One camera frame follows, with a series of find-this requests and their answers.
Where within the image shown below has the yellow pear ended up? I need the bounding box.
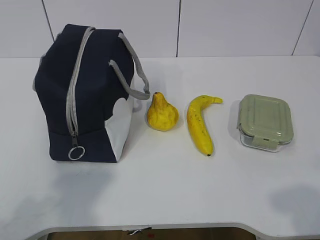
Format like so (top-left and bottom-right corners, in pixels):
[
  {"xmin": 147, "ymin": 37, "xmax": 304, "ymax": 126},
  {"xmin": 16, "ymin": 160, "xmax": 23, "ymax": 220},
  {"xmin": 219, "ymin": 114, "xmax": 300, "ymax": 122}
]
[{"xmin": 146, "ymin": 92, "xmax": 179, "ymax": 132}]

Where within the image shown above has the yellow banana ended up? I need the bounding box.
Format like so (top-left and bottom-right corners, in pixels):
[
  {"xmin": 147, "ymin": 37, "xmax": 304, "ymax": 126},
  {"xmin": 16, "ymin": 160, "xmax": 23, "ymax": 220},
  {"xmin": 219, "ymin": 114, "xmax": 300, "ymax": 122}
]
[{"xmin": 186, "ymin": 95, "xmax": 223, "ymax": 157}]

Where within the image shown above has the navy blue insulated lunch bag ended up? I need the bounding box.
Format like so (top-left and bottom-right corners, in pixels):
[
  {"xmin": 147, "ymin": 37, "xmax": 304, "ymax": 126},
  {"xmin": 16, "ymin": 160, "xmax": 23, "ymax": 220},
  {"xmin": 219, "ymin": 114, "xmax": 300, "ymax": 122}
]
[{"xmin": 32, "ymin": 24, "xmax": 151, "ymax": 163}]

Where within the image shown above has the glass container with green lid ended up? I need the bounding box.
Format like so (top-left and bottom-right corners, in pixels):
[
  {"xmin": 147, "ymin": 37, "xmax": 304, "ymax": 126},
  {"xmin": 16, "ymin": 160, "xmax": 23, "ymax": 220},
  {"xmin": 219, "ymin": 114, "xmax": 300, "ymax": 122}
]
[{"xmin": 237, "ymin": 94, "xmax": 294, "ymax": 153}]

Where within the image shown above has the torn tape on table edge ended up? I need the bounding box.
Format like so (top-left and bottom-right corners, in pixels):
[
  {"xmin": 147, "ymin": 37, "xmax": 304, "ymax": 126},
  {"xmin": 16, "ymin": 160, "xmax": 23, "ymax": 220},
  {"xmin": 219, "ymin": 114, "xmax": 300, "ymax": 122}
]
[{"xmin": 123, "ymin": 226, "xmax": 152, "ymax": 236}]

